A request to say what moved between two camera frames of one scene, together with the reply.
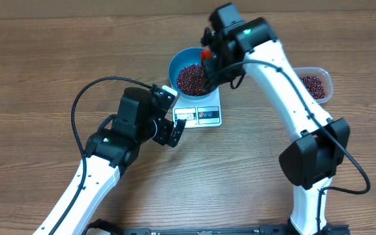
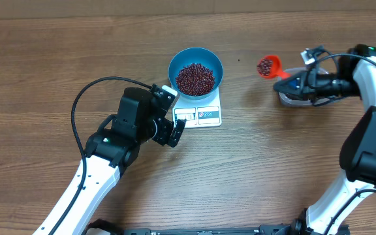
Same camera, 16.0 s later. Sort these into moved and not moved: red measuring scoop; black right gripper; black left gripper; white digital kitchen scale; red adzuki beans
Moved: red measuring scoop; black right gripper
Not moved: white digital kitchen scale; black left gripper; red adzuki beans
